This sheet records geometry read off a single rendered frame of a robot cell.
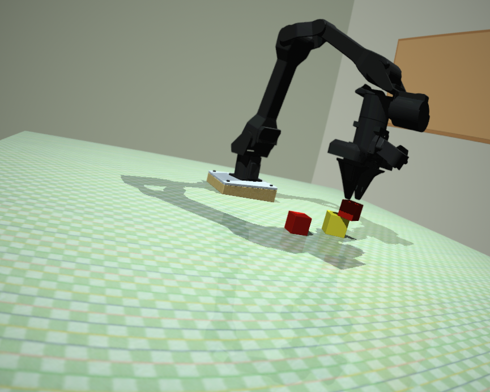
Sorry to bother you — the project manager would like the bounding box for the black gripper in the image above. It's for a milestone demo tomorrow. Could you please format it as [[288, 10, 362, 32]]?
[[327, 117, 393, 200]]

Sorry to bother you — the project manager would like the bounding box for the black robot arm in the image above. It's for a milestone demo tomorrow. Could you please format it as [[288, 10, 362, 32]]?
[[229, 19, 430, 182]]

